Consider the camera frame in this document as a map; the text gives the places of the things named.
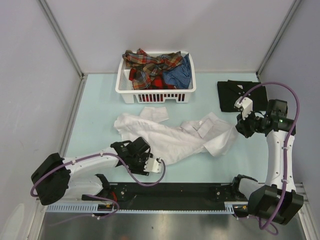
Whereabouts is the white long sleeve shirt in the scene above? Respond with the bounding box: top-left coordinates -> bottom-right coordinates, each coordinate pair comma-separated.
114,107 -> 239,165

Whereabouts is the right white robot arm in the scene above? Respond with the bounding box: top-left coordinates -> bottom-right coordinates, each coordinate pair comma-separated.
230,97 -> 304,225

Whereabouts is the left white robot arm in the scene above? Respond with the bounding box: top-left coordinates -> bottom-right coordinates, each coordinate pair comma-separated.
31,137 -> 162,206

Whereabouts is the folded black shirt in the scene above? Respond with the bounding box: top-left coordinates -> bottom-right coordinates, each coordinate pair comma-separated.
217,80 -> 268,113

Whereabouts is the white plastic laundry basket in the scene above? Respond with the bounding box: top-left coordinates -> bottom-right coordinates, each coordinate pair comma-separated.
115,48 -> 197,104

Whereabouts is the red black plaid shirt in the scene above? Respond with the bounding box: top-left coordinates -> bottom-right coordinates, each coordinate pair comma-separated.
138,76 -> 177,103

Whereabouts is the blue checked shirt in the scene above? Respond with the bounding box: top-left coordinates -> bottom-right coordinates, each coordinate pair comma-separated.
162,54 -> 192,89

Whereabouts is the brown plaid shirt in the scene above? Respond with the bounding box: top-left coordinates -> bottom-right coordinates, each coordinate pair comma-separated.
122,48 -> 183,90

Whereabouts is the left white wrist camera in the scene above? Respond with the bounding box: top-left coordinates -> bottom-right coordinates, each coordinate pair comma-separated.
144,158 -> 163,174

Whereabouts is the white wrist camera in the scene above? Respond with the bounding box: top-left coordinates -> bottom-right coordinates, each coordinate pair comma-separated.
234,97 -> 253,120
144,158 -> 163,174

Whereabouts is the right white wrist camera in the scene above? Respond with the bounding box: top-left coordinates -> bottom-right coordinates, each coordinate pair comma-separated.
234,97 -> 253,120

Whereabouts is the aluminium frame rail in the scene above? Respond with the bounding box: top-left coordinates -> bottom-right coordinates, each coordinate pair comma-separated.
295,183 -> 308,202

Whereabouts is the white slotted cable duct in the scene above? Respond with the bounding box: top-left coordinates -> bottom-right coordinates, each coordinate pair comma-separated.
46,203 -> 235,215

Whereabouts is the right aluminium corner post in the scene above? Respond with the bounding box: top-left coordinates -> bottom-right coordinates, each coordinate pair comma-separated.
255,0 -> 304,81

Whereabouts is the aluminium corner post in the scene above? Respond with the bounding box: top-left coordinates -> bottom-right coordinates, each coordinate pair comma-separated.
255,0 -> 304,81
36,0 -> 85,80

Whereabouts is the left aluminium corner post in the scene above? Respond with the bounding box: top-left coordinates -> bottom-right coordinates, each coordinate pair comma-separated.
36,0 -> 85,80

